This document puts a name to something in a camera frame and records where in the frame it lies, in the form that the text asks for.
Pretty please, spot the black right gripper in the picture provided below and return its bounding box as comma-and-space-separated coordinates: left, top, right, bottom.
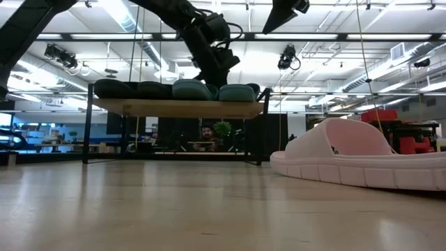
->
262, 0, 311, 35

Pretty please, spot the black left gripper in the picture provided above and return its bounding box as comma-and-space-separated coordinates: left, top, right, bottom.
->
181, 26, 228, 89

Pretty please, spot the green rubber slide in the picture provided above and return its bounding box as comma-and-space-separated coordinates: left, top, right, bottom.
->
171, 78, 220, 102
218, 82, 261, 102

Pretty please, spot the pink rubber slide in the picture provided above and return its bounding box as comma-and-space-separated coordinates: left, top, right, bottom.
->
270, 117, 446, 192

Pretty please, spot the background green plant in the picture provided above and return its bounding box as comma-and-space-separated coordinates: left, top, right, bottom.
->
213, 121, 233, 140

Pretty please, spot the person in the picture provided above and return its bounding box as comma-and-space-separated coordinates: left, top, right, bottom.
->
192, 124, 221, 153

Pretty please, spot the black overhead gantry beam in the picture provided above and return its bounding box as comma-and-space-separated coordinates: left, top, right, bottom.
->
34, 31, 446, 43

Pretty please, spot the red and black cart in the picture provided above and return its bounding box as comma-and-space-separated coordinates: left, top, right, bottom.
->
360, 109, 440, 155

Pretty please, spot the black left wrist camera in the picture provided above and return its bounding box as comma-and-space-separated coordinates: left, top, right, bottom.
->
215, 47, 241, 70

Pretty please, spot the black overhead camera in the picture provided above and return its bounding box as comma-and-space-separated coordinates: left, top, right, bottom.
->
277, 44, 302, 71

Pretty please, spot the wooden shelf black metal frame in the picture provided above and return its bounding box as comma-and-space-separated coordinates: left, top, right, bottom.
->
82, 82, 272, 167

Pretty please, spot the thin hanging yellow cord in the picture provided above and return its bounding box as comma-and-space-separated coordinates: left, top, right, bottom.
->
354, 0, 398, 155

